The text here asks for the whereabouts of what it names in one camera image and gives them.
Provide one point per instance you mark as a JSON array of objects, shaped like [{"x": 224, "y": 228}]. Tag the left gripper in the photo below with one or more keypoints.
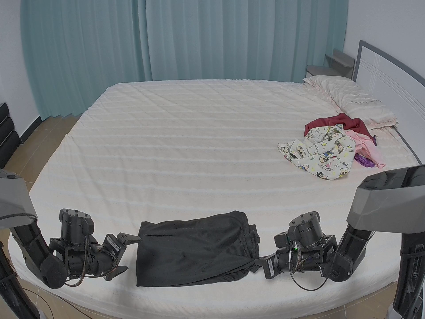
[{"x": 106, "y": 258}]

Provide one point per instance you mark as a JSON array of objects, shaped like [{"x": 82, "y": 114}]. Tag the black chest of drawers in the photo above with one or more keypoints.
[{"x": 8, "y": 135}]

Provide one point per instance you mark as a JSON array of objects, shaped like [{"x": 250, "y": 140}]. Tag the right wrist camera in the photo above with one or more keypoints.
[{"x": 281, "y": 239}]

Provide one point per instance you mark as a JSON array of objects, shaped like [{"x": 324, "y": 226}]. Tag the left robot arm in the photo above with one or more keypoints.
[{"x": 30, "y": 244}]

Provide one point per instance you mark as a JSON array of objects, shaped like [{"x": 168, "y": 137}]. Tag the pink garment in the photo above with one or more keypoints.
[{"x": 368, "y": 146}]

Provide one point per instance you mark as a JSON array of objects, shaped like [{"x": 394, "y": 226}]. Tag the dark red garment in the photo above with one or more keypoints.
[{"x": 352, "y": 125}]

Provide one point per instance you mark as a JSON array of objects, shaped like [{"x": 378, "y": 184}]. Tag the cream pillow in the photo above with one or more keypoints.
[{"x": 355, "y": 101}]

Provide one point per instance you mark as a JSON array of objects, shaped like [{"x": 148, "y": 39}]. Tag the grey bedside table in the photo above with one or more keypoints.
[{"x": 332, "y": 67}]

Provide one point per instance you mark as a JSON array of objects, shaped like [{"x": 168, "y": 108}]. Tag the black T-shirt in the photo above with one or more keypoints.
[{"x": 192, "y": 248}]

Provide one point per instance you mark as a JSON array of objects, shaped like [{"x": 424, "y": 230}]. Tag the white printed pyjama top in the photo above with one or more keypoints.
[{"x": 315, "y": 158}]

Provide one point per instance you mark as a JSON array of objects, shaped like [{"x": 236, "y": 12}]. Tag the purple garment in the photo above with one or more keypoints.
[{"x": 362, "y": 160}]

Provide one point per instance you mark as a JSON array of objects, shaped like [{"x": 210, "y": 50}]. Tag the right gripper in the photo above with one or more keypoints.
[{"x": 280, "y": 264}]

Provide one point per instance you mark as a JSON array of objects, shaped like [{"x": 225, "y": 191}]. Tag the blue-green curtain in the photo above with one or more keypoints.
[
  {"x": 239, "y": 28},
  {"x": 83, "y": 45}
]

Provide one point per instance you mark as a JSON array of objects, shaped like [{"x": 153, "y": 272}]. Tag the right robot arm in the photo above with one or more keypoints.
[{"x": 381, "y": 198}]

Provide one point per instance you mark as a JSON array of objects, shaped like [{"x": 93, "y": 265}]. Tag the bed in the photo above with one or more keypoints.
[{"x": 199, "y": 138}]

